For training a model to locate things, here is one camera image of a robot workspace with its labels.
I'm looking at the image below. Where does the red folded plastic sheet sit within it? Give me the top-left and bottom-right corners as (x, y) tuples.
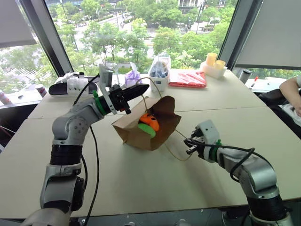
(168, 70), (208, 89)

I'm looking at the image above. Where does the green right wrist clamp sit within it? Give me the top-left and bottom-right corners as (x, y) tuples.
(209, 139), (222, 163)

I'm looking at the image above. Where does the grey roller blind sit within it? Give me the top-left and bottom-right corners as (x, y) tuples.
(0, 0), (38, 48)
(234, 0), (301, 71)

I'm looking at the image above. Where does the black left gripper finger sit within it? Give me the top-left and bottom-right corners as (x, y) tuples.
(122, 84), (150, 97)
(125, 89), (148, 104)

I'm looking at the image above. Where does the orange plush toy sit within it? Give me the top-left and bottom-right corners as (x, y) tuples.
(138, 113), (160, 132)

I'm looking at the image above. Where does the green left wrist clamp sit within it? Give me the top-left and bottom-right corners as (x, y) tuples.
(93, 90), (106, 116)

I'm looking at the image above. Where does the white plastic tray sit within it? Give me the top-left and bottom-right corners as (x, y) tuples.
(199, 63), (228, 80)

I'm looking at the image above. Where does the dark window frame post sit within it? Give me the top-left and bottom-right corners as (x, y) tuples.
(20, 0), (74, 77)
(217, 0), (263, 70)

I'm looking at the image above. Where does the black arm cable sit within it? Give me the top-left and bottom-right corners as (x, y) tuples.
(73, 74), (101, 226)
(204, 144), (271, 183)

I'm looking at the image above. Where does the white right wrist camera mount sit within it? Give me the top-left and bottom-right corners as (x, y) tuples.
(194, 119), (221, 163)

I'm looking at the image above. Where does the clear plastic stand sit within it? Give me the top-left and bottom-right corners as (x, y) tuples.
(112, 63), (121, 86)

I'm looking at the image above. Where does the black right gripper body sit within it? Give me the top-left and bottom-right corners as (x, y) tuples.
(190, 129), (206, 159)

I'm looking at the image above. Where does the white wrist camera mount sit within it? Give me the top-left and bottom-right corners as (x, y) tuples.
(194, 119), (221, 163)
(98, 63), (118, 115)

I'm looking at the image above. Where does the short yellow cup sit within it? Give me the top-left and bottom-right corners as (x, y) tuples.
(214, 60), (227, 71)

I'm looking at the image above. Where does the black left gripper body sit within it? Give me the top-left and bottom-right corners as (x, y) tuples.
(109, 84), (132, 115)

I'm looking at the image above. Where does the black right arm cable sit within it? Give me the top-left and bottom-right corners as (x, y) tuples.
(204, 144), (271, 183)

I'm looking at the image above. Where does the black chair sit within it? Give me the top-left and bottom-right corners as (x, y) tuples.
(258, 88), (301, 140)

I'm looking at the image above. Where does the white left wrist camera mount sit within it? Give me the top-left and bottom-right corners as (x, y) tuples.
(98, 63), (118, 115)

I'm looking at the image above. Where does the brown paper bag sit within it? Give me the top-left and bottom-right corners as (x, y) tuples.
(112, 77), (196, 162)

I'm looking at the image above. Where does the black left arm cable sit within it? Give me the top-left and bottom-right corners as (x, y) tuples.
(73, 74), (101, 226)

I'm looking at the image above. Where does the red and white can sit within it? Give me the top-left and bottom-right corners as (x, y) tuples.
(35, 84), (48, 98)

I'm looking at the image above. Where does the white plastic bottles pack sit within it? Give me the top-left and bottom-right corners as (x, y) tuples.
(67, 72), (89, 96)

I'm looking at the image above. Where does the white basket with plastic bag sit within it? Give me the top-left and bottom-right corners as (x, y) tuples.
(148, 53), (172, 93)

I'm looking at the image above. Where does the tall yellow cup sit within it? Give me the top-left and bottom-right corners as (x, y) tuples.
(206, 52), (218, 68)

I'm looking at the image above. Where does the green wrist clamp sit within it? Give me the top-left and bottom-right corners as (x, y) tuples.
(93, 90), (106, 116)
(209, 139), (222, 163)

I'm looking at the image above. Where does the red and white bottle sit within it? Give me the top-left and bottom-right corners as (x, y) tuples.
(0, 89), (13, 105)

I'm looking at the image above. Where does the purple plastic bag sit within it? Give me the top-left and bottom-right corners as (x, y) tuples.
(124, 62), (142, 88)

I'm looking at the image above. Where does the green plush toy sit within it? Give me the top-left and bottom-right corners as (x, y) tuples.
(138, 123), (157, 139)

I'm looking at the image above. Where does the dark metal tumbler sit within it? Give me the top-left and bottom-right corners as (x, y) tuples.
(239, 69), (253, 85)

